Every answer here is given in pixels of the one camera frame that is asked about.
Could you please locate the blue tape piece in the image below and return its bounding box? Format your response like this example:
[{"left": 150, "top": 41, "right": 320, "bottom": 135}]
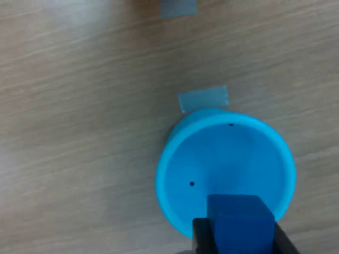
[
  {"left": 159, "top": 0, "right": 199, "bottom": 19},
  {"left": 177, "top": 85, "right": 229, "bottom": 114}
]

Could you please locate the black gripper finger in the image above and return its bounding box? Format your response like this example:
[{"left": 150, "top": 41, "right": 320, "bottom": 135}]
[
  {"left": 272, "top": 222, "right": 301, "bottom": 254},
  {"left": 192, "top": 218, "right": 219, "bottom": 254}
]

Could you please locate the small blue cube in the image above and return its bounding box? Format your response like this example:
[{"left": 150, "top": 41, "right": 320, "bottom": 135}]
[{"left": 206, "top": 194, "right": 276, "bottom": 254}]

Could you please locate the light blue plastic bin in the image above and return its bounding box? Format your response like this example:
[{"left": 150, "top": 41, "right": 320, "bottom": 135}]
[{"left": 155, "top": 108, "right": 297, "bottom": 240}]

